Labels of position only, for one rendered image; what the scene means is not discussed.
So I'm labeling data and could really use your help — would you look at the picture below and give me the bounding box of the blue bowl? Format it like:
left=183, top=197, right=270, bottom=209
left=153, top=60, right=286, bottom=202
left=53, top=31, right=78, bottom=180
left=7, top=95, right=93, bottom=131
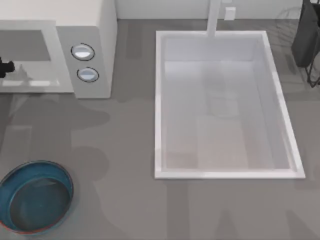
left=0, top=160, right=75, bottom=235

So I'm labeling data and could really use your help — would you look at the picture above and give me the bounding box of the tall white tap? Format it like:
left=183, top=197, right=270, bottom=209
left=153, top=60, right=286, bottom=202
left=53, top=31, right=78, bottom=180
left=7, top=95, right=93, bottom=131
left=206, top=0, right=220, bottom=38

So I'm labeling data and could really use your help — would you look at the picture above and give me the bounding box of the white sink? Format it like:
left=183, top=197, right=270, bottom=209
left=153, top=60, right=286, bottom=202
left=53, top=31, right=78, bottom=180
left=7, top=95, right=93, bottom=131
left=153, top=30, right=306, bottom=180

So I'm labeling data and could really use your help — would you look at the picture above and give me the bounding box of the pale microwave oven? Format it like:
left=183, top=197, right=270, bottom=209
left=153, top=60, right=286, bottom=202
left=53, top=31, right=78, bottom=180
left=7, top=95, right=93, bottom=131
left=0, top=0, right=118, bottom=100

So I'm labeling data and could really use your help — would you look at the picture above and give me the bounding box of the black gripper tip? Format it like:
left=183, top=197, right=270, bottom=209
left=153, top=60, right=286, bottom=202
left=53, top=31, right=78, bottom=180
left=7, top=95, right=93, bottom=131
left=0, top=56, right=16, bottom=79

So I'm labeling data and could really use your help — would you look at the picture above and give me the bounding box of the round silver microwave knob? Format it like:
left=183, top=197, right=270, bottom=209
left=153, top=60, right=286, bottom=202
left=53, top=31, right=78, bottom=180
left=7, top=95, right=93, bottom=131
left=70, top=43, right=96, bottom=62
left=76, top=66, right=100, bottom=83

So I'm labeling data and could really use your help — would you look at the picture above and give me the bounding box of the black wire rack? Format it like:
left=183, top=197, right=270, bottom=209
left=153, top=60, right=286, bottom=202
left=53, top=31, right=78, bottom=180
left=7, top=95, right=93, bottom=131
left=291, top=0, right=320, bottom=88

